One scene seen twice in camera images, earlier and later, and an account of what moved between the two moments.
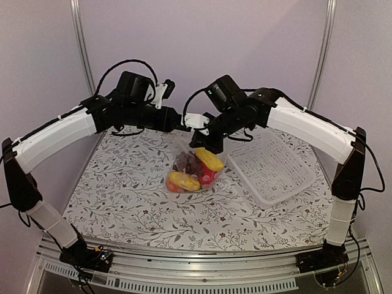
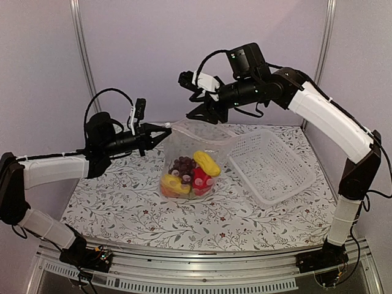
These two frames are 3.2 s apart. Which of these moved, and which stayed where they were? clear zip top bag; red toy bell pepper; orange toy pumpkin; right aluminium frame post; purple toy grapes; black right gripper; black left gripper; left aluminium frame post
Moved: purple toy grapes; red toy bell pepper; orange toy pumpkin; clear zip top bag; black left gripper; black right gripper
Stayed: right aluminium frame post; left aluminium frame post
